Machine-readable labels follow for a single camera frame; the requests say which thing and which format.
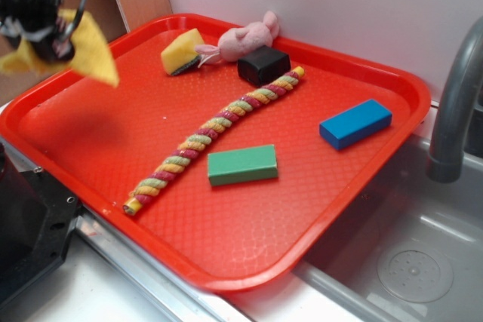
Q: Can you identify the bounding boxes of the red plastic tray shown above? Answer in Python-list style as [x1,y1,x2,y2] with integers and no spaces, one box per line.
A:
[1,14,431,293]

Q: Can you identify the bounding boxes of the pink plush bunny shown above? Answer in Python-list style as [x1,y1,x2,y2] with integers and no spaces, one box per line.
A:
[195,11,280,68]

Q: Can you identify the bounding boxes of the grey faucet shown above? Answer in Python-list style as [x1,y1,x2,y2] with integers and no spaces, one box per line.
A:
[426,19,482,183]

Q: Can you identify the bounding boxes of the grey cable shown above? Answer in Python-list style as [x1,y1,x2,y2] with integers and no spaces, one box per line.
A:
[56,0,93,43]

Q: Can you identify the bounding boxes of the grey sink basin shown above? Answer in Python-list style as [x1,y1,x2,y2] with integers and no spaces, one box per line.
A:
[294,136,482,321]

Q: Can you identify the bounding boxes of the black block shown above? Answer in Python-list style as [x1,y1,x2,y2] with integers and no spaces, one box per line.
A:
[237,46,291,87]

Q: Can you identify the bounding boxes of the yellow cloth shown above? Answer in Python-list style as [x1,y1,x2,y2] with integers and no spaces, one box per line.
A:
[1,12,120,87]

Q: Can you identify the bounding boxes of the yellow sponge with green pad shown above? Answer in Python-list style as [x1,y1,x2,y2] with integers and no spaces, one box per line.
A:
[161,29,205,76]

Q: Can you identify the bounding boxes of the cardboard panel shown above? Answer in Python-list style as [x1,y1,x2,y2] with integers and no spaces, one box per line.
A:
[0,0,126,105]

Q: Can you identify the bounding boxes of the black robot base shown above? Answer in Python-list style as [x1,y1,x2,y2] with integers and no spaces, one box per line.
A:
[1,146,80,308]

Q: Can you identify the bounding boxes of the blue wooden block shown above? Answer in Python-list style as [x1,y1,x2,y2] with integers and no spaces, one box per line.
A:
[319,100,392,150]

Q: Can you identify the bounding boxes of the multicoloured twisted rope toy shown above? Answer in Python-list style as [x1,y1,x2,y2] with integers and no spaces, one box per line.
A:
[122,66,306,216]

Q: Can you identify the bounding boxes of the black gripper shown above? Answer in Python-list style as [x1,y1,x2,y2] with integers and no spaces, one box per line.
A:
[1,0,75,62]

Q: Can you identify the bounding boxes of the green wooden block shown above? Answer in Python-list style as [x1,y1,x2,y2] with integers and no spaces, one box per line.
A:
[208,145,278,186]

